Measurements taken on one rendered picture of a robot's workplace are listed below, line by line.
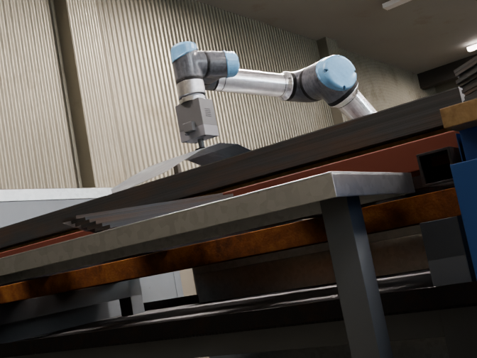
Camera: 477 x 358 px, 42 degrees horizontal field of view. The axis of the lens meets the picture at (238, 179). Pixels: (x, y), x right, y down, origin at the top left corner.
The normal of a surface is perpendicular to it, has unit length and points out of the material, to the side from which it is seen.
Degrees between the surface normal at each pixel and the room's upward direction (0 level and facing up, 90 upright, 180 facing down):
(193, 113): 90
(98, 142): 90
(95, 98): 90
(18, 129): 90
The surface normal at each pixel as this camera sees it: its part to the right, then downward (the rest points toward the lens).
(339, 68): 0.40, -0.23
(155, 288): 0.80, -0.22
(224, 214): -0.58, 0.00
